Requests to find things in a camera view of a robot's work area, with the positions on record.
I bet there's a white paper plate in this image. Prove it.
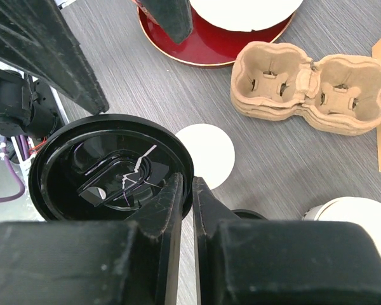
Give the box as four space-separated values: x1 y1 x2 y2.
190 0 303 32

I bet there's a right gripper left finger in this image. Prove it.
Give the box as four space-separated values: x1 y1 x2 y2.
124 173 184 243

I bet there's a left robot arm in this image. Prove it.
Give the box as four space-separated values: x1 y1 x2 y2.
0 1 109 139

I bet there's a white paper cup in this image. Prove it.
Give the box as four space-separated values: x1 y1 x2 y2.
176 123 235 189

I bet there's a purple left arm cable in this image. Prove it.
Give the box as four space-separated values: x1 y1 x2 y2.
0 133 39 204

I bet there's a brown cardboard cup carrier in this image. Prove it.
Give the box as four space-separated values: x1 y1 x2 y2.
231 41 381 136

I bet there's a stack of black cup lids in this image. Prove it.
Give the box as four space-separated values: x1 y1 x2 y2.
232 209 267 220

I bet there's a dark red round tray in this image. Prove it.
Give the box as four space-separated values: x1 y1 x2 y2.
137 9 294 68

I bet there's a black cup lid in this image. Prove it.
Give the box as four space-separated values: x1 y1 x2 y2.
28 114 194 220

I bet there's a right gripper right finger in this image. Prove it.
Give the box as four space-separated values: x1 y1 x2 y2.
192 177 238 240

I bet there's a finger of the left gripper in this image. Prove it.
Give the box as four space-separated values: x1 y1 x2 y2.
0 0 109 114
138 0 193 44

